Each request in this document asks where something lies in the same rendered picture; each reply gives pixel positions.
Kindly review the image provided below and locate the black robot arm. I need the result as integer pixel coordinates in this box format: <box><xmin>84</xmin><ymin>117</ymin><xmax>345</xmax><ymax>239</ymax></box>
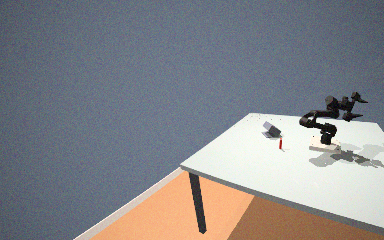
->
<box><xmin>299</xmin><ymin>95</ymin><xmax>351</xmax><ymax>146</ymax></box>

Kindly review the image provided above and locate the grey sloped panel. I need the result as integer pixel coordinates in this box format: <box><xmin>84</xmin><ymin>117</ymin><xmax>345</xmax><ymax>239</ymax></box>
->
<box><xmin>262</xmin><ymin>121</ymin><xmax>281</xmax><ymax>138</ymax></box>

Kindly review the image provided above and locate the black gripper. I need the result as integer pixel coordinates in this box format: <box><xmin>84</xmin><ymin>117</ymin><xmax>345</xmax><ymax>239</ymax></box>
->
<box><xmin>338</xmin><ymin>92</ymin><xmax>368</xmax><ymax>122</ymax></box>

